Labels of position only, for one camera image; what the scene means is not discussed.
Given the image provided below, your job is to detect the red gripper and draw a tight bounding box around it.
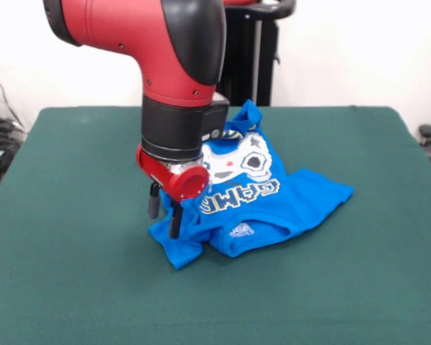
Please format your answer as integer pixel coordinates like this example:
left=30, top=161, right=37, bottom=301
left=135, top=143, right=210, bottom=240

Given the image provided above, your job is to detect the blue printed t-shirt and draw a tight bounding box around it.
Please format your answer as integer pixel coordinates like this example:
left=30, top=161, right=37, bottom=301
left=147, top=99, right=356, bottom=271

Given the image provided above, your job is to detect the dark green table cloth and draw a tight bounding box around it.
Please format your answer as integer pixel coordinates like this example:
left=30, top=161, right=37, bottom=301
left=0, top=106, right=431, bottom=345

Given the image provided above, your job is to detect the black cable bundle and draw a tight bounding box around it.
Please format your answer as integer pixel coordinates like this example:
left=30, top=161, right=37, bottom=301
left=0, top=65, right=28, bottom=188

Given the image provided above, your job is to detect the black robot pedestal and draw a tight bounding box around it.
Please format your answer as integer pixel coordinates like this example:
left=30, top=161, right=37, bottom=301
left=217, top=0, right=297, bottom=108

